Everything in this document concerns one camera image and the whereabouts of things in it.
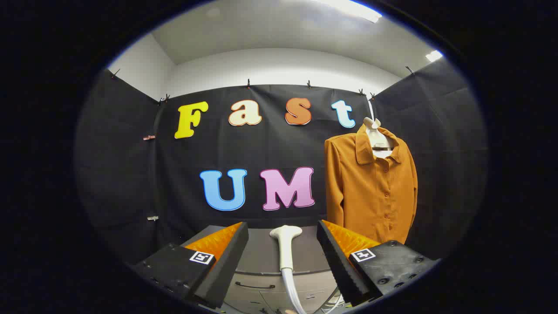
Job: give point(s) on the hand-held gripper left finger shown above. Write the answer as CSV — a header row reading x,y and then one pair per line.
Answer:
x,y
231,261

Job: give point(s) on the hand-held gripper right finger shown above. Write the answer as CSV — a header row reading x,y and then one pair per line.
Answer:
x,y
338,261

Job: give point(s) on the white garment steamer head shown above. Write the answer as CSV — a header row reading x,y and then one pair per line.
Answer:
x,y
285,248

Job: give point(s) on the orange-brown button shirt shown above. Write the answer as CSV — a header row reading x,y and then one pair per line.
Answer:
x,y
370,196

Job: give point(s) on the white clothes hanger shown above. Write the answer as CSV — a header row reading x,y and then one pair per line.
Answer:
x,y
375,136

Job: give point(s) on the grey cabinet table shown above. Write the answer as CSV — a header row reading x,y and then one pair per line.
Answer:
x,y
261,255

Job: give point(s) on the black backdrop cloth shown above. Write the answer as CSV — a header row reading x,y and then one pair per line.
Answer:
x,y
130,183

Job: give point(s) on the small ceiling light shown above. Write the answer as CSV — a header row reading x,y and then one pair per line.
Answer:
x,y
433,55

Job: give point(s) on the long ceiling light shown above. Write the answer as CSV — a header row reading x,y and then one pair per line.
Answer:
x,y
357,11

